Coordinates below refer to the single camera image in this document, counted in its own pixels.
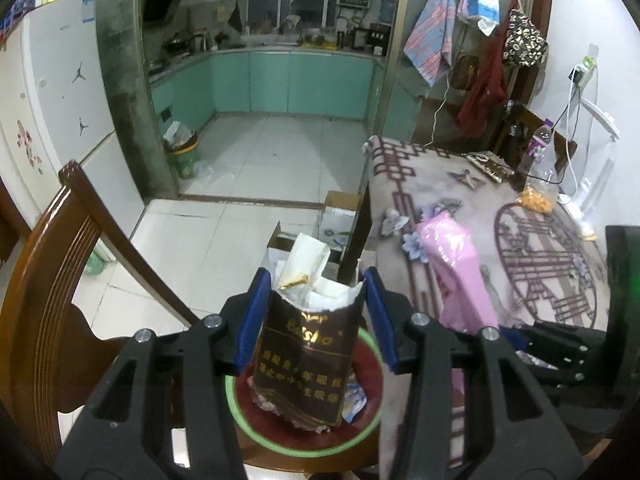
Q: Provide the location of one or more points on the red garment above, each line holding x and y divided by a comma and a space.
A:
485, 95

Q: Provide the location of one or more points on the brown handbag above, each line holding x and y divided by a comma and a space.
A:
462, 72

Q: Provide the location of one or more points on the brown carved wooden chair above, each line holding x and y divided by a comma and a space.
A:
55, 300

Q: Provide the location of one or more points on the clear plastic bag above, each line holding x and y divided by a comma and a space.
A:
206, 170

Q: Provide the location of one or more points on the purple-label plastic water bottle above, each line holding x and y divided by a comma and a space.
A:
535, 147

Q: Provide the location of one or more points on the glass sliding door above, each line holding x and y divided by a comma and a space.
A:
395, 110

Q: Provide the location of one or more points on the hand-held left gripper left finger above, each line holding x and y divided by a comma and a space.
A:
252, 320

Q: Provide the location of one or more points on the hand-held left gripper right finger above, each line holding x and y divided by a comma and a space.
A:
382, 320

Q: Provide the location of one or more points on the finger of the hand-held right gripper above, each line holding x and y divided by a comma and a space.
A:
570, 340
565, 372

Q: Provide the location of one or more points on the red basin with green rim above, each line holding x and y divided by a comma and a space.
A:
370, 360

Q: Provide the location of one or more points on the brown snack wrapper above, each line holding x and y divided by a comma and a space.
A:
305, 360

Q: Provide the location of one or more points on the green plastic container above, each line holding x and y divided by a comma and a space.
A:
95, 262

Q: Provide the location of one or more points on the black letter-print bag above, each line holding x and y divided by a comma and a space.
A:
525, 40

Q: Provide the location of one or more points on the clear bag of orange snacks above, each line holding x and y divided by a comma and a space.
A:
537, 197

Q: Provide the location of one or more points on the white desk lamp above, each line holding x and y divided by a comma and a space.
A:
602, 125

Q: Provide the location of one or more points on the dark wooden chair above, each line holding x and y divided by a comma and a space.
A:
525, 125

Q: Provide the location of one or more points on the wall power strip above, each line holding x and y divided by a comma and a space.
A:
584, 72

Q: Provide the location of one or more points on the green trash bucket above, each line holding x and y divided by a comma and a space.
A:
182, 157

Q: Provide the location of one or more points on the yellow pad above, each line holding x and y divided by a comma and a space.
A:
589, 235

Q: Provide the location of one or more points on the plaid towel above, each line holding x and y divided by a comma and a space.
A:
430, 35

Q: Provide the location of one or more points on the white box with green print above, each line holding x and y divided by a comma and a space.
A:
337, 222

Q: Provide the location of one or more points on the pink plastic bag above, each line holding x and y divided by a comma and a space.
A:
455, 260

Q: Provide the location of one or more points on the dark brown snack packet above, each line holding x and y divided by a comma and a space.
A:
487, 166

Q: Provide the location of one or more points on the white refrigerator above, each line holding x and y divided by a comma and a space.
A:
60, 110

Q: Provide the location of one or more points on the black wok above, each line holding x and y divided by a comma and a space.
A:
176, 45

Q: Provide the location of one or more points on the teal kitchen cabinets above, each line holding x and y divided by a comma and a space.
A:
300, 82

